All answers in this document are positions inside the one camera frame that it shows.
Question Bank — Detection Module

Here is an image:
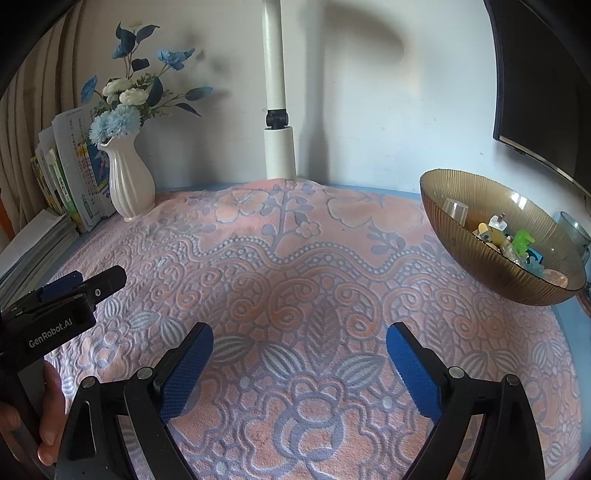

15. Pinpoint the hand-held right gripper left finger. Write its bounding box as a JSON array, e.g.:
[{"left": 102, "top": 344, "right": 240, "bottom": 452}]
[{"left": 54, "top": 322, "right": 214, "bottom": 480}]

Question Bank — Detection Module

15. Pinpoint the green plastic toy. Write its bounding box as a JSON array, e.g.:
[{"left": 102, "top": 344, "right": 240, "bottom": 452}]
[{"left": 510, "top": 230, "right": 536, "bottom": 257}]

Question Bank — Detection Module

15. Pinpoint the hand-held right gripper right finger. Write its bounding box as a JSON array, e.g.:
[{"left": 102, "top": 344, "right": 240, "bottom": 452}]
[{"left": 385, "top": 322, "right": 546, "bottom": 480}]

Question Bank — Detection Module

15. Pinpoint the white desk lamp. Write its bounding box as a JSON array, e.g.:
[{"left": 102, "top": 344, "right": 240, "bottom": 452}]
[{"left": 261, "top": 0, "right": 308, "bottom": 182}]

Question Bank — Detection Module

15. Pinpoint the black television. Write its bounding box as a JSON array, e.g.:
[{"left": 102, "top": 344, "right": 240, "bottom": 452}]
[{"left": 482, "top": 0, "right": 591, "bottom": 185}]

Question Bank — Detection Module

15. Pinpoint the beige curtain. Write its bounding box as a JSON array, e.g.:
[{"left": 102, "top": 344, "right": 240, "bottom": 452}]
[{"left": 0, "top": 9, "right": 81, "bottom": 217}]

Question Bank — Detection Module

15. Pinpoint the small white cube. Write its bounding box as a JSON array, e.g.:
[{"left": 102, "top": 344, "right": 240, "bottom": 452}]
[{"left": 443, "top": 198, "right": 468, "bottom": 227}]

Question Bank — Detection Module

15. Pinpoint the row of upright books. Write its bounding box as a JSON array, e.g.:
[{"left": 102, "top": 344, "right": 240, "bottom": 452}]
[{"left": 30, "top": 104, "right": 118, "bottom": 234}]

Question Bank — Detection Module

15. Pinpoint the pink floral blanket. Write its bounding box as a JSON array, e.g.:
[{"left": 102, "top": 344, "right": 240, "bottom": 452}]
[{"left": 0, "top": 179, "right": 583, "bottom": 480}]

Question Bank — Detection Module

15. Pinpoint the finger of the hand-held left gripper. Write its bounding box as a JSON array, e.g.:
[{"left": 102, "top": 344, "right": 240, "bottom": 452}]
[
  {"left": 69, "top": 265, "right": 127, "bottom": 309},
  {"left": 9, "top": 271, "right": 85, "bottom": 315}
]

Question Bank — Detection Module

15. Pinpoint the stack of white booklets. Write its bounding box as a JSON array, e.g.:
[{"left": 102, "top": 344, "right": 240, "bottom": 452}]
[{"left": 0, "top": 208, "right": 81, "bottom": 310}]

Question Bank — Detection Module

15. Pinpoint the white ribbed vase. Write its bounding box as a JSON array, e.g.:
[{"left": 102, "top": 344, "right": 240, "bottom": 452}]
[{"left": 97, "top": 136, "right": 156, "bottom": 223}]

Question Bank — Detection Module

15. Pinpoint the amber glass bowl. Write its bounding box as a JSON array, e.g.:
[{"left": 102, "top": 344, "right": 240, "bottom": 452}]
[{"left": 419, "top": 168, "right": 587, "bottom": 306}]

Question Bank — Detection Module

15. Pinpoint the person's left hand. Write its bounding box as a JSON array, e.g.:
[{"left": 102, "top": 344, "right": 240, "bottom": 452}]
[{"left": 0, "top": 359, "right": 64, "bottom": 466}]

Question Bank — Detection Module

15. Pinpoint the grey glass cup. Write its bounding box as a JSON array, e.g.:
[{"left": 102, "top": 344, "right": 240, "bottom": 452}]
[{"left": 558, "top": 211, "right": 591, "bottom": 259}]

